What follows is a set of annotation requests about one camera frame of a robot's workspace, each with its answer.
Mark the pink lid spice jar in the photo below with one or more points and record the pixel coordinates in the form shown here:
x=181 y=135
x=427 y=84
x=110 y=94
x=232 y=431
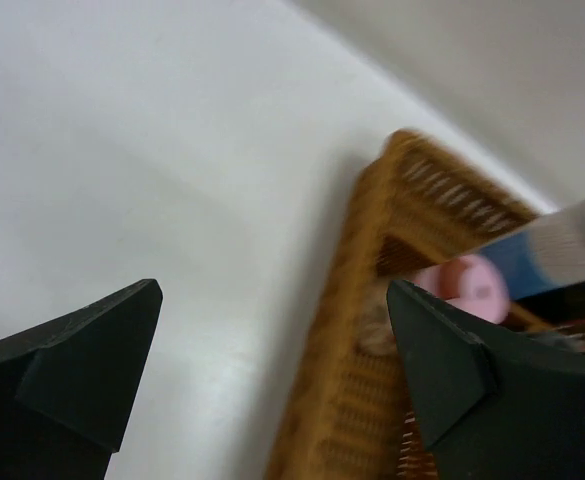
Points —
x=470 y=283

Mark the black cap brown spice bottle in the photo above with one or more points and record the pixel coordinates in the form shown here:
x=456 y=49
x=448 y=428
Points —
x=560 y=338

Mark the blue label silver cap jar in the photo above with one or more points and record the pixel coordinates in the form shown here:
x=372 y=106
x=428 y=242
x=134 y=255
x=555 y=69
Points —
x=546 y=254

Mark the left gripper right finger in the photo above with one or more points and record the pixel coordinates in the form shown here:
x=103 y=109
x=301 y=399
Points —
x=490 y=403

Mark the tall dark sauce bottle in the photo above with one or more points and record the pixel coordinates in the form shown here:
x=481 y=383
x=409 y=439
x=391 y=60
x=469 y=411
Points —
x=562 y=306

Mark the brown wicker divided basket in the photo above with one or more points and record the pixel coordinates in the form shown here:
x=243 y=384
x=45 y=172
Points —
x=350 y=414

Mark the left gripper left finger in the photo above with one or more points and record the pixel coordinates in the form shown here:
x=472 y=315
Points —
x=67 y=386

